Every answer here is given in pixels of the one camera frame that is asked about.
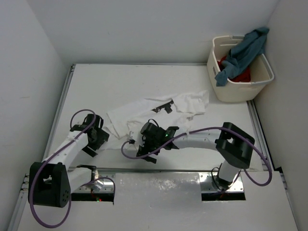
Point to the teal blue t shirt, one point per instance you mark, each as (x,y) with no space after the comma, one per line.
(242,55)

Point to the metal base plate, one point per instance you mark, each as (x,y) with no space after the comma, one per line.
(209,186)
(101,184)

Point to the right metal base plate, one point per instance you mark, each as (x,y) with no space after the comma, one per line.
(209,186)

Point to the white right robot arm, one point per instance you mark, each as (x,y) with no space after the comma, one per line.
(232,143)

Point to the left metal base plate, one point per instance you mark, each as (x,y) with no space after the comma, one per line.
(101,184)

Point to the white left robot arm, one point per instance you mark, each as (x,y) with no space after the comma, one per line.
(50,182)

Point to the red t shirt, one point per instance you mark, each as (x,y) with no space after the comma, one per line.
(245,76)

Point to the white printed t shirt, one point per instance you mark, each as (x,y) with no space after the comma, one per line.
(171,110)

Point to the cream plastic laundry basket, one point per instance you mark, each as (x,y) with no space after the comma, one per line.
(235,92)

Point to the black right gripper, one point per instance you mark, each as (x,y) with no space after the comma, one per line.
(143,150)

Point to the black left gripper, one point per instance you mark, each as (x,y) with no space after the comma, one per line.
(102,137)

